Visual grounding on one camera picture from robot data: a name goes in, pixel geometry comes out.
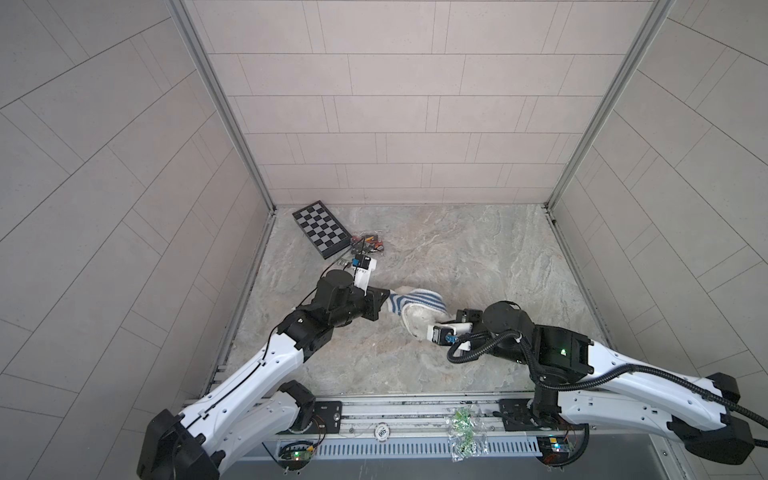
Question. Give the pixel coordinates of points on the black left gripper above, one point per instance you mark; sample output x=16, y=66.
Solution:
x=370, y=304

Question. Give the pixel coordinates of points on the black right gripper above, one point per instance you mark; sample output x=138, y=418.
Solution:
x=468, y=316

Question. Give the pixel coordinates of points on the blue white striped knit sweater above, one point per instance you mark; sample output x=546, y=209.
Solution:
x=397, y=302

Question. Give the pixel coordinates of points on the white fluffy teddy bear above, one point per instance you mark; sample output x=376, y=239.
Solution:
x=419, y=319

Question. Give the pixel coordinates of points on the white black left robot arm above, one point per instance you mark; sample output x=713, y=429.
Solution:
x=170, y=451

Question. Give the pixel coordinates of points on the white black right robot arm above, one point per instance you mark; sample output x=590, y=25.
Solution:
x=579, y=382

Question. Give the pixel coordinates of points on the bag of colourful small parts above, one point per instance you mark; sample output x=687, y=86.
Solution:
x=367, y=244

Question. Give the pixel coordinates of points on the black white chessboard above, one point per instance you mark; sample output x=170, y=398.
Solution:
x=322, y=228

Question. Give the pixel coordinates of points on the clear bag of green parts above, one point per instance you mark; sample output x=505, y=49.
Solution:
x=467, y=436

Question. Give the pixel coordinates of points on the right circuit board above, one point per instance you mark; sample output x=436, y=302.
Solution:
x=555, y=450

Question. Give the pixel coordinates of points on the left green circuit board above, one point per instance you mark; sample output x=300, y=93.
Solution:
x=295, y=456

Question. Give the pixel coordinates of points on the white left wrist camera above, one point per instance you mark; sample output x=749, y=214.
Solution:
x=364, y=266

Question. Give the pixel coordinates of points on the aluminium front mounting rail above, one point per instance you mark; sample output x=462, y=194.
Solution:
x=386, y=418

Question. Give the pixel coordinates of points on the round silver rail knob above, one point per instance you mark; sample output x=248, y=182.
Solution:
x=382, y=432

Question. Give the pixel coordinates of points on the left aluminium corner post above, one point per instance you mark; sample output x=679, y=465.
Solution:
x=181, y=17

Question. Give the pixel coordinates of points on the aluminium corner post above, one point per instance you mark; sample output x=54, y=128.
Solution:
x=181, y=17
x=646, y=34

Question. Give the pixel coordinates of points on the right aluminium corner post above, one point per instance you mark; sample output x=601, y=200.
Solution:
x=646, y=34

